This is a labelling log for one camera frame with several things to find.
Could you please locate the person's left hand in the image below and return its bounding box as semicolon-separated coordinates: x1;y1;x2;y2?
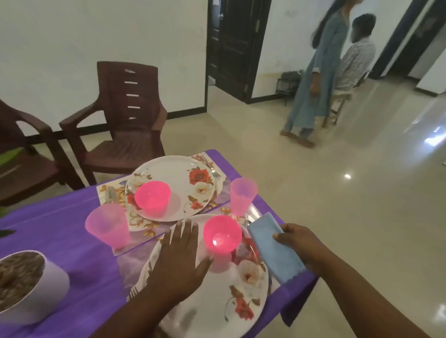
146;219;214;307

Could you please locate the person's right hand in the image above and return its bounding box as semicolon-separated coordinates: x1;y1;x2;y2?
272;222;332;276

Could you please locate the light blue cloth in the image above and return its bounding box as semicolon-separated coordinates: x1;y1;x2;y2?
246;211;307;286

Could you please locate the white floral plate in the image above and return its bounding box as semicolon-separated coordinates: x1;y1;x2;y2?
125;156;223;223
138;213;270;338

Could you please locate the pink plastic bowl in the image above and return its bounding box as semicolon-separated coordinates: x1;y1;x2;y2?
203;215;243;255
134;180;172;218

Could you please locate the steel table knife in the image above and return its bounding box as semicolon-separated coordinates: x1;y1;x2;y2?
104;185;121;206
245;205;262;227

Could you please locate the pink plastic cup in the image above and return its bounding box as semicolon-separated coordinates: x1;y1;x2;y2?
85;203;131;250
230;177;258;217

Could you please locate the person's right forearm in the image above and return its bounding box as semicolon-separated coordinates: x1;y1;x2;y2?
313;259;431;338

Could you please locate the purple cloth table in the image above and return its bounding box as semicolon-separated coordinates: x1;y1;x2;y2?
0;149;320;338

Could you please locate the brown plastic chair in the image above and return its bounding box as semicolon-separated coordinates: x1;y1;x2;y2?
59;61;169;186
0;99;86;206

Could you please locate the green plant with white pot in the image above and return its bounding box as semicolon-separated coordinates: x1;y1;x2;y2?
0;146;70;326

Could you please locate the beige plastic stool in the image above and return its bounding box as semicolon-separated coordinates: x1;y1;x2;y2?
321;89;353;129

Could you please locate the dark wooden door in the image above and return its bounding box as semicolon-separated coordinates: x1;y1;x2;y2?
369;0;446;79
205;0;272;104

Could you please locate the black wire rack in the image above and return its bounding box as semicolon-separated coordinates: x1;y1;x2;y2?
275;71;304;106

